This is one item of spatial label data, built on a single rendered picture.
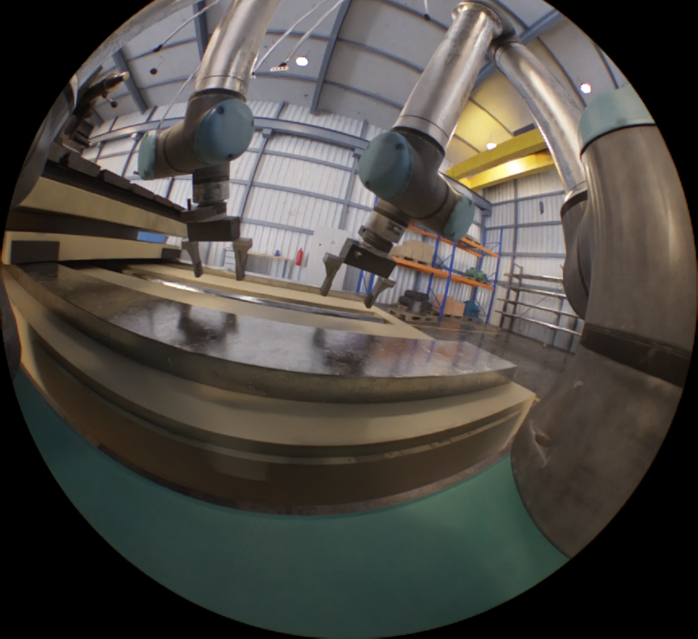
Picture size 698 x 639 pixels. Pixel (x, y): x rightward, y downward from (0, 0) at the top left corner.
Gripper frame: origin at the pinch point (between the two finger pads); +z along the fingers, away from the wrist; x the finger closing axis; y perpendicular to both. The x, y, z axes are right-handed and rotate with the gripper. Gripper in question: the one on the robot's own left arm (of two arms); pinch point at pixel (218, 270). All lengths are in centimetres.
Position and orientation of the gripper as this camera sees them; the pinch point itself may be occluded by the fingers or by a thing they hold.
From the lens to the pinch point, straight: 56.3
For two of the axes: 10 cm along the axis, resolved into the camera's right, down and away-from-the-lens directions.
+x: -9.9, -0.8, -0.9
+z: -1.1, 8.7, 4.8
